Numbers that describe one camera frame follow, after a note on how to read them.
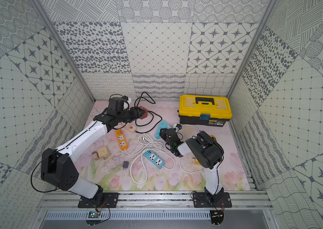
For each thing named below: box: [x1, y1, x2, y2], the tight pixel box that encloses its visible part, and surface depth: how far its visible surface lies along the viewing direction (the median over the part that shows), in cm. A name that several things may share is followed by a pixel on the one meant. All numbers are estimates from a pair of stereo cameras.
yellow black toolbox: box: [178, 94, 233, 127], surface depth 97 cm
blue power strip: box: [143, 149, 165, 170], surface depth 88 cm
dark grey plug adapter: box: [122, 160, 130, 169], surface depth 88 cm
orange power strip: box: [115, 128, 129, 151], surface depth 96 cm
